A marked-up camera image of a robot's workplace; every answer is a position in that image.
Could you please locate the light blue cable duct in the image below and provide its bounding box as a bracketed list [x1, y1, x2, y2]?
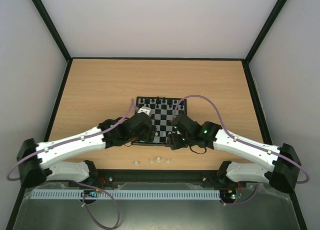
[30, 189, 221, 200]

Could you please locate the black and white chessboard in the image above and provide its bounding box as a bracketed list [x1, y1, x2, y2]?
[132, 96, 187, 146]

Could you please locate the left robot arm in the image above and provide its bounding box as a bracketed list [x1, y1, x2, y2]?
[16, 110, 156, 188]

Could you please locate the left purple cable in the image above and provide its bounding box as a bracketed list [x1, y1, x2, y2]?
[6, 98, 138, 228]

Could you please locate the purple cable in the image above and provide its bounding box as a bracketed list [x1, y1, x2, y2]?
[171, 94, 310, 207]
[6, 98, 138, 228]

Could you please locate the black aluminium frame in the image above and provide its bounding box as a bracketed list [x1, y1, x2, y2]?
[6, 0, 307, 229]

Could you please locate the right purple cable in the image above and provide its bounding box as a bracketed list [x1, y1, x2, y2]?
[171, 94, 310, 207]

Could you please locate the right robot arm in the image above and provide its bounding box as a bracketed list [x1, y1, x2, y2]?
[167, 114, 301, 193]

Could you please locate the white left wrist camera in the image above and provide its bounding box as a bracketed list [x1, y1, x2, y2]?
[137, 106, 152, 117]

